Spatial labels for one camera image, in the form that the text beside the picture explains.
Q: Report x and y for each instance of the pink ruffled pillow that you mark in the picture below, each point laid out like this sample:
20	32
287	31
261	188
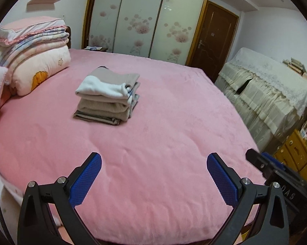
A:
28	26

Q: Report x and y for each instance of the dark wooden headboard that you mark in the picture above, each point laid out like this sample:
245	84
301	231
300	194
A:
69	38

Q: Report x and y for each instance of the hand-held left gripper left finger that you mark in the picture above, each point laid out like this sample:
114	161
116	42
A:
85	181

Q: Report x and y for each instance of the brown wooden door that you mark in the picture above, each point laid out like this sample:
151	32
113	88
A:
214	38

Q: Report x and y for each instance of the folded grey-green sweater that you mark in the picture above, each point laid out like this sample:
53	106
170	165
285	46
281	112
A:
102	106

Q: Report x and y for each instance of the pink wall shelf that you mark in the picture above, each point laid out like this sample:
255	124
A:
43	0

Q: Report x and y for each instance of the stack of books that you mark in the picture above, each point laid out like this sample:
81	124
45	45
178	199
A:
296	65

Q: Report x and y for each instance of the yellow wooden drawer chest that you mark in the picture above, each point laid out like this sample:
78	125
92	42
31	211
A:
293	150

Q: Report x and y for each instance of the folded striped garment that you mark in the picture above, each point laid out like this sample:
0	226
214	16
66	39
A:
92	118

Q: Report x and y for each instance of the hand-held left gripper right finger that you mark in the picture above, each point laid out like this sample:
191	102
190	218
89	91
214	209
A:
222	181

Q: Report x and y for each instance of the colour-block knit sweater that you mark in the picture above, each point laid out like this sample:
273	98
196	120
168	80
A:
105	84

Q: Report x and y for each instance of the folded pastel striped blanket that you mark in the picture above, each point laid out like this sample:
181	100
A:
41	40

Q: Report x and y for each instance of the pink bed blanket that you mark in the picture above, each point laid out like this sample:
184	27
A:
168	107

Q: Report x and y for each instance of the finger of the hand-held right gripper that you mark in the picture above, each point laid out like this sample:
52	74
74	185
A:
274	161
256	162

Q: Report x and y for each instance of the nightstand with small boxes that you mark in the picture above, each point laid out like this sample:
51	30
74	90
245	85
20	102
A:
93	48

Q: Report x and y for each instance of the floral sliding-door wardrobe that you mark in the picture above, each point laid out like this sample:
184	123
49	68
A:
143	17

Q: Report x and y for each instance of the lace-covered piano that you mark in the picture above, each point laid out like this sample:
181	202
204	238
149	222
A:
265	86

